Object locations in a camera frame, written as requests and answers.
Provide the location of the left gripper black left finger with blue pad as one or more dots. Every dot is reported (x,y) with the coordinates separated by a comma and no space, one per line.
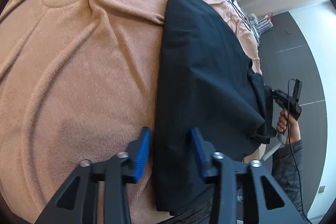
(76,201)

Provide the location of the dark sleeved right forearm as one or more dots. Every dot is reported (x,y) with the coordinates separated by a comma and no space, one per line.
(287,167)

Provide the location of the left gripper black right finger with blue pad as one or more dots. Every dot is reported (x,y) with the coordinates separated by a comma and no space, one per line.
(264,201)

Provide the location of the black pants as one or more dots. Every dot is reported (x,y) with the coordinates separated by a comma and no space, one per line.
(205,81)

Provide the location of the stack of books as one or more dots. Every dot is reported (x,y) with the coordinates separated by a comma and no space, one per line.
(260,24)

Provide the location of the orange bed blanket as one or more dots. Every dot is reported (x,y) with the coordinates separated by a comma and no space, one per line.
(78,81)

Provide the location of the person's right hand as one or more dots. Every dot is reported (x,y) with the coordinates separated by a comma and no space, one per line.
(287,122)

